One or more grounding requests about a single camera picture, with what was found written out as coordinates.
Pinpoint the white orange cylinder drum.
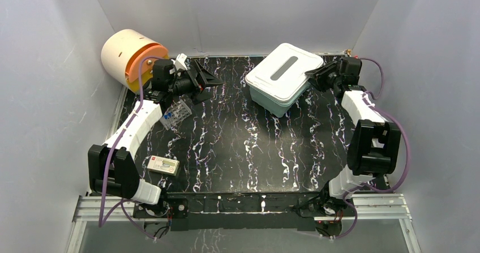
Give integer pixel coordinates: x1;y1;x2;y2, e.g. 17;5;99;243
100;29;169;93

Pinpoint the white red slide box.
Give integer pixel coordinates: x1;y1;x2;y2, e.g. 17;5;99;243
147;156;180;176

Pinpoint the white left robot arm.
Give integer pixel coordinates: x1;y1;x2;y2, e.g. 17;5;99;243
88;55;224;217

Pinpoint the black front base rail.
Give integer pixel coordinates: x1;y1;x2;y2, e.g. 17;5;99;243
116;191;376;233

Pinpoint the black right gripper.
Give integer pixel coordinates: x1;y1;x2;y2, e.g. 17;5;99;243
305;60;342;93

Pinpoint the white plastic bin lid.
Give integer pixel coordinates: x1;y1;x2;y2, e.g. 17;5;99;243
245;43;324;104

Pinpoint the mint green plastic bin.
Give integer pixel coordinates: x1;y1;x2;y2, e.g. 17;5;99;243
250;83;310;118

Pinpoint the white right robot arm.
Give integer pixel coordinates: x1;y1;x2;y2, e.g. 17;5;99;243
297;56;401;216

